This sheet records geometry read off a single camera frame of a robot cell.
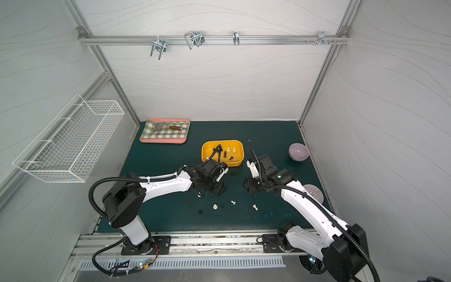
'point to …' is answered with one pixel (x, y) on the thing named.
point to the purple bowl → (298, 151)
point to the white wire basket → (66, 148)
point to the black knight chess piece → (232, 173)
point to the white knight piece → (234, 202)
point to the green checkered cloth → (164, 133)
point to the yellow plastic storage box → (232, 153)
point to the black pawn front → (200, 212)
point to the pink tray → (165, 140)
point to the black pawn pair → (222, 206)
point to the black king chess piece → (225, 154)
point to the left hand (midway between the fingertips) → (223, 189)
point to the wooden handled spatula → (161, 125)
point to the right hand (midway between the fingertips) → (248, 182)
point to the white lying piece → (256, 208)
